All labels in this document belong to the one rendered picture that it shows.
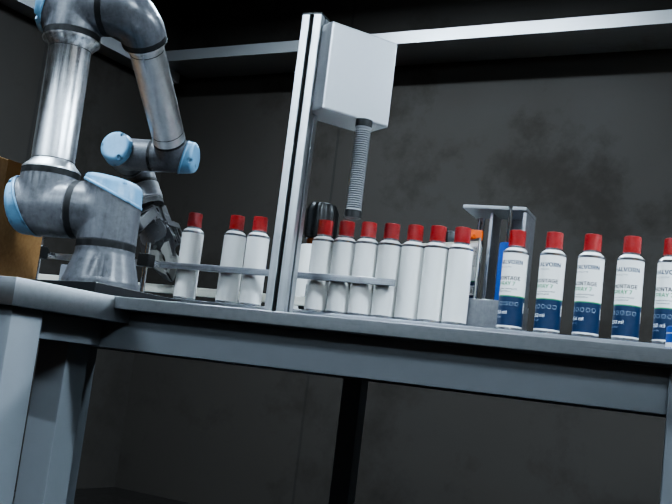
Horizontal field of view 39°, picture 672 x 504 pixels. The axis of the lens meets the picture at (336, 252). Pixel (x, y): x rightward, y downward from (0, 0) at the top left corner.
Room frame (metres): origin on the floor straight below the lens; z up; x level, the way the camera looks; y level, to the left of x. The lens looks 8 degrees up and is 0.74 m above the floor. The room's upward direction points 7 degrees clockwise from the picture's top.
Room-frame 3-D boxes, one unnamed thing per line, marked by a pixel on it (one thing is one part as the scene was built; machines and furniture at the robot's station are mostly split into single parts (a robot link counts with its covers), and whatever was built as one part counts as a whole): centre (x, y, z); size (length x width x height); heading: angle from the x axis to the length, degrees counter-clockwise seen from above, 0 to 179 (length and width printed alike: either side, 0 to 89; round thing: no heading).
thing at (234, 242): (2.18, 0.23, 0.98); 0.05 x 0.05 x 0.20
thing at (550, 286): (1.90, -0.43, 0.98); 0.05 x 0.05 x 0.20
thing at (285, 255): (1.97, 0.10, 1.17); 0.04 x 0.04 x 0.67; 67
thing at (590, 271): (1.87, -0.50, 0.98); 0.05 x 0.05 x 0.20
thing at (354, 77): (2.00, 0.02, 1.38); 0.17 x 0.10 x 0.19; 122
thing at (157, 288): (2.27, 0.34, 0.91); 1.07 x 0.01 x 0.02; 67
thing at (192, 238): (2.22, 0.34, 0.98); 0.05 x 0.05 x 0.20
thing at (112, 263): (1.87, 0.45, 0.90); 0.15 x 0.15 x 0.10
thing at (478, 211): (2.04, -0.34, 1.14); 0.14 x 0.11 x 0.01; 67
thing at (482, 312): (2.04, -0.34, 1.01); 0.14 x 0.13 x 0.26; 67
